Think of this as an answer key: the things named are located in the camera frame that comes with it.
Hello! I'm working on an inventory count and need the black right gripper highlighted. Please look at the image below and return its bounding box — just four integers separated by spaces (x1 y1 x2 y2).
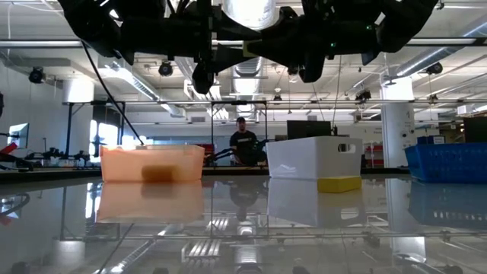
246 0 384 69

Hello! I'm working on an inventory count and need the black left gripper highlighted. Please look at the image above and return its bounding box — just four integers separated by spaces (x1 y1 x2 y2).
120 0 264 75

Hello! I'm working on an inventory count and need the red rectangular block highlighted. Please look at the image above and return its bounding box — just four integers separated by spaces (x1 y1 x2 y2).
141 164 178 183

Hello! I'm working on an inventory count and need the yellow rectangular block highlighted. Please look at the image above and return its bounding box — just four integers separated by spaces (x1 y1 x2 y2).
317 175 363 194

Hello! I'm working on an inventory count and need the black monitor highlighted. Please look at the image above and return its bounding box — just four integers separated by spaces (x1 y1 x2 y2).
286 119 333 141

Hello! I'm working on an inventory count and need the person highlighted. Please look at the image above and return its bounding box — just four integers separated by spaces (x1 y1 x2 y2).
229 116 268 167

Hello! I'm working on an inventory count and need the white plastic bin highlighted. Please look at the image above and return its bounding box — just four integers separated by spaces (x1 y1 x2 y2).
265 135 364 180

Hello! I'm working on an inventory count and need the white pillar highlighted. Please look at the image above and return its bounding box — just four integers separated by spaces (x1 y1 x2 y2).
380 75 416 168

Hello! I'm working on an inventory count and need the red shelf rack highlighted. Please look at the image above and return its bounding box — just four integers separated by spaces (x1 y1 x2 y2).
364 143 384 168

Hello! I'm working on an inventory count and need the orange translucent plastic bin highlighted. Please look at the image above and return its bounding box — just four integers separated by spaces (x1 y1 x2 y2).
99 143 205 183

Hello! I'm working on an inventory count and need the blue storage crate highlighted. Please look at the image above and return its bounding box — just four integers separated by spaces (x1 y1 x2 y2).
416 135 447 145

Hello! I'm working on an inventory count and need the overhead light bar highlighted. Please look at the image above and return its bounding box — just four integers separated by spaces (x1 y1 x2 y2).
0 37 487 49

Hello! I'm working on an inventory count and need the blue plastic basket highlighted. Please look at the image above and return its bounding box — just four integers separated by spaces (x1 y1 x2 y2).
403 142 487 184

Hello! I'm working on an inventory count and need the dark cabinet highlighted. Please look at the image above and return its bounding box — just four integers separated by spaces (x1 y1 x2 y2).
463 116 487 145

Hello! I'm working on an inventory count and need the white-framed computer monitor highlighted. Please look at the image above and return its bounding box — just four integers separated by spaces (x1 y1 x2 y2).
6 122 30 150

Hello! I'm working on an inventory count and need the silver ribbed ceiling duct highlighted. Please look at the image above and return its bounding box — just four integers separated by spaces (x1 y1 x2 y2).
222 0 279 119

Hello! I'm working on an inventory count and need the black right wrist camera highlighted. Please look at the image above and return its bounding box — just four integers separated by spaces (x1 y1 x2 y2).
298 53 329 84

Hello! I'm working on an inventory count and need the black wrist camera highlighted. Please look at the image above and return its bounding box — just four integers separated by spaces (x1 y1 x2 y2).
298 53 329 84
191 62 215 95

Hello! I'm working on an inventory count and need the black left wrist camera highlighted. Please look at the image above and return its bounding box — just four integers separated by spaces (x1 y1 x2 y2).
191 62 215 95

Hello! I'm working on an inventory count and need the white rectangular ceiling duct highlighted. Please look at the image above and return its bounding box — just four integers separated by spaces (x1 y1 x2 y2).
97 51 187 119

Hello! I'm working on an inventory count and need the long black left arm cable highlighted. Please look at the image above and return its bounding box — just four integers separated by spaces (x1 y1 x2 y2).
81 40 146 147

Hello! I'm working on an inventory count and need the silver slanted duct pipe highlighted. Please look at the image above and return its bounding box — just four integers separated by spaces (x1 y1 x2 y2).
382 14 487 87

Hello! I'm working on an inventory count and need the black aluminium table frame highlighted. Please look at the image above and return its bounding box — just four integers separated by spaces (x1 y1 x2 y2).
0 166 414 186

